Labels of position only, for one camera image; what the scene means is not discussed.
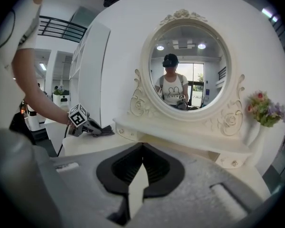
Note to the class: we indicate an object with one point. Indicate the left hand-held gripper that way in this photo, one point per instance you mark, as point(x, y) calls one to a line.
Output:
point(77, 119)

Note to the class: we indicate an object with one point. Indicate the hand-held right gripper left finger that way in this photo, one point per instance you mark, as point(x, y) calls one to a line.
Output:
point(118, 172)

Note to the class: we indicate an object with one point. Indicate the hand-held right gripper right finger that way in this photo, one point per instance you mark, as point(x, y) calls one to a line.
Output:
point(164, 172)

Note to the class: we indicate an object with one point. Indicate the dark grey cloth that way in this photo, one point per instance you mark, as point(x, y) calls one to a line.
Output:
point(107, 131)

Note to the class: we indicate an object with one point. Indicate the person's left forearm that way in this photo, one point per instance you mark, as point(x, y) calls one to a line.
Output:
point(50, 108)

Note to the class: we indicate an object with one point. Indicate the white tabletop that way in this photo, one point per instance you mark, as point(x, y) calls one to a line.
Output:
point(85, 146)

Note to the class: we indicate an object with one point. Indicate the white drawer shelf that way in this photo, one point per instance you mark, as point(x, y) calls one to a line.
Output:
point(180, 141)

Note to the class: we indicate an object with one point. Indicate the white planter with green plant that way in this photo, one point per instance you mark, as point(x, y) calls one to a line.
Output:
point(60, 96)

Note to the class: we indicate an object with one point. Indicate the white and black machine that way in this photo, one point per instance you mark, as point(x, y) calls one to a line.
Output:
point(33, 117)

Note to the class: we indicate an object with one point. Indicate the white open bookshelf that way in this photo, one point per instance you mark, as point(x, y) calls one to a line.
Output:
point(90, 63)

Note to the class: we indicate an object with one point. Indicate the white vase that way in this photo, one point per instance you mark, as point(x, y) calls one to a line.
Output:
point(259, 141)

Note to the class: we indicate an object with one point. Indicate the black metal railing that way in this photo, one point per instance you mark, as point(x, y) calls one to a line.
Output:
point(59, 28)

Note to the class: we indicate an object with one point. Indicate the white ornate oval mirror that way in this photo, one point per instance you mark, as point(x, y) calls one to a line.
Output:
point(190, 70)

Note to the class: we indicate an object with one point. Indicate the person's white t-shirt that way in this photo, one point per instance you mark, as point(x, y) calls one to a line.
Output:
point(12, 56)

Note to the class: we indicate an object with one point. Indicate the pink and purple flower bouquet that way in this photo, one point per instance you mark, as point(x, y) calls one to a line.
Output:
point(266, 110)

